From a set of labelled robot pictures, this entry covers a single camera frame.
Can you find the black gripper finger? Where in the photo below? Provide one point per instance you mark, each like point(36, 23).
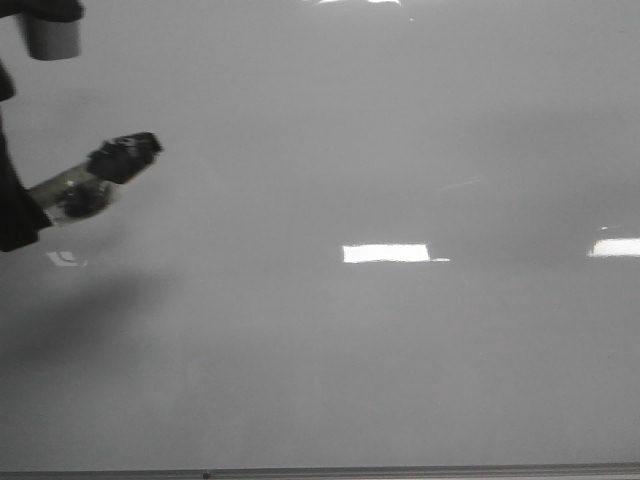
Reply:
point(21, 217)

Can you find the white whiteboard marker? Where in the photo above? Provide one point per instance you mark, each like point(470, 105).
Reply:
point(91, 187)

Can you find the grey cylindrical robot arm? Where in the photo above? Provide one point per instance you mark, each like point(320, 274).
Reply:
point(51, 32)

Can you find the white glossy whiteboard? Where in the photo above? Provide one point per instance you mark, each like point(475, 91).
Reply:
point(379, 234)

